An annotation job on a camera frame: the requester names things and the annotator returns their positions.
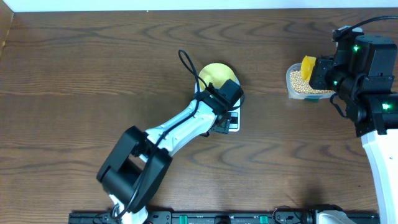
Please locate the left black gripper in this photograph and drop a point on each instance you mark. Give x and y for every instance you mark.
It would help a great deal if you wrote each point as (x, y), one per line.
(222, 126)

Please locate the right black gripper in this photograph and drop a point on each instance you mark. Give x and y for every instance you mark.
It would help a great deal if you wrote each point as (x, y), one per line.
(316, 79)

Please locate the yellow measuring scoop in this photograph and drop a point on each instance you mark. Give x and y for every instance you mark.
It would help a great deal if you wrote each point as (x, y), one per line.
(307, 66)

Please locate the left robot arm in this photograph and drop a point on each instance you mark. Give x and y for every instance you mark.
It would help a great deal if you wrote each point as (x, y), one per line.
(135, 168)

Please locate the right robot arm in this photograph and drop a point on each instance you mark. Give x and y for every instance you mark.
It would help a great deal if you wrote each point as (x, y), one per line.
(361, 74)

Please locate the white digital kitchen scale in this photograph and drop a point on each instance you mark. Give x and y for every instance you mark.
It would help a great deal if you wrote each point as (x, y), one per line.
(234, 115)

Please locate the pale yellow bowl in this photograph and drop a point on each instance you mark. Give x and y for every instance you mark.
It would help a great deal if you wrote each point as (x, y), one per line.
(217, 74)

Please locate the soybeans in container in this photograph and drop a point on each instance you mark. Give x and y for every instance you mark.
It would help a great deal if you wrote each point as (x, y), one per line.
(301, 86)

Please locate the clear plastic container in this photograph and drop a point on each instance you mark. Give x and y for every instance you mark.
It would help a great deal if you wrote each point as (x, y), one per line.
(302, 96)

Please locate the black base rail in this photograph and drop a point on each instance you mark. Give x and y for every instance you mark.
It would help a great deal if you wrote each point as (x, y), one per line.
(165, 217)

